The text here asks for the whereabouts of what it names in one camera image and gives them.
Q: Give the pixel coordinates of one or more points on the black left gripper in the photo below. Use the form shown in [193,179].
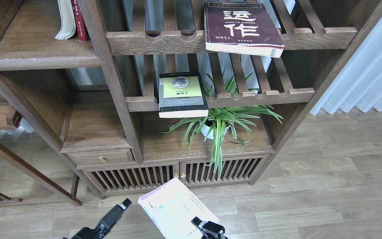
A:
[106,223]

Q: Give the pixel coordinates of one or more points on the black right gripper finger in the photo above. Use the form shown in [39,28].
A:
[209,229]

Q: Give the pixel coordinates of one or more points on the pale purple white book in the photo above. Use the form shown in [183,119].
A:
[172,207]

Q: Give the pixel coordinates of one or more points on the dark red book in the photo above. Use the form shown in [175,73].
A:
[241,27]

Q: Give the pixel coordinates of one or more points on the green spider plant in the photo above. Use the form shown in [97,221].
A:
[218,121]

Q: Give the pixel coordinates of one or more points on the dark wooden bookshelf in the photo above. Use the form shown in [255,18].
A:
[96,102]

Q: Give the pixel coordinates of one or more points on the yellow and black book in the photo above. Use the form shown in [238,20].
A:
[182,95]

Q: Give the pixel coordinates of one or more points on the red spine standing book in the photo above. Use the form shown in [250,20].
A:
[79,21]

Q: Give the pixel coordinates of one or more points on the cream paged standing book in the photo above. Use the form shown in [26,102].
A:
[68,26]

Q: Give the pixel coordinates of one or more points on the white pleated curtain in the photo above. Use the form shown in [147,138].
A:
[360,82]

